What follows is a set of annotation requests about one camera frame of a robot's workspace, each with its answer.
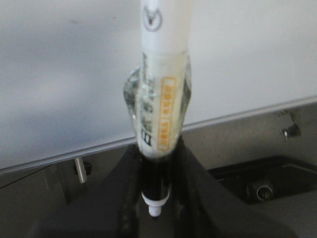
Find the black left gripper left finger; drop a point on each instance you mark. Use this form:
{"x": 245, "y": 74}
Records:
{"x": 110, "y": 210}

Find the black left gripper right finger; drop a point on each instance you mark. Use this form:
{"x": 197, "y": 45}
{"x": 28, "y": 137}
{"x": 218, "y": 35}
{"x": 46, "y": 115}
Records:
{"x": 203, "y": 208}

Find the white whiteboard marker pen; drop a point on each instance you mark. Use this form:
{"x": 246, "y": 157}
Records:
{"x": 158, "y": 91}

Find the black recessed tray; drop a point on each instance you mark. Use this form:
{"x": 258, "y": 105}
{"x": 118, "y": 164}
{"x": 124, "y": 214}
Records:
{"x": 266, "y": 179}

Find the silver metal bracket pin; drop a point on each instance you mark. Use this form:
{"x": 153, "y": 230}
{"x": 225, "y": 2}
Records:
{"x": 80, "y": 168}

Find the silver metal bracket clamp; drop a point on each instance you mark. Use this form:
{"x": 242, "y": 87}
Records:
{"x": 294, "y": 129}

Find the white whiteboard with aluminium frame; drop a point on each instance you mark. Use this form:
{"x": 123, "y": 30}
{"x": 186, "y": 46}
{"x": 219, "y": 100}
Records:
{"x": 63, "y": 64}

